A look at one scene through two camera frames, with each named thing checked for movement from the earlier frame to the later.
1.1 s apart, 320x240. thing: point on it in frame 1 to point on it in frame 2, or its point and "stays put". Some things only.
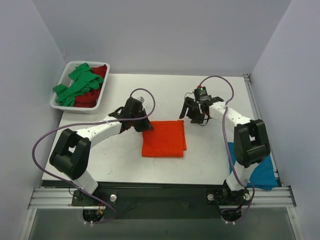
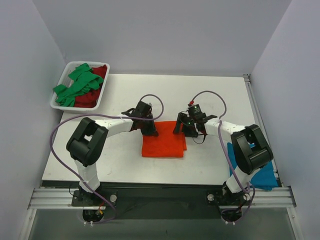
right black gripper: x=194 y=109 to x=186 y=124
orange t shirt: x=166 y=139 stays put
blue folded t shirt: x=263 y=176 stays put
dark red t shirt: x=89 y=99 stays put
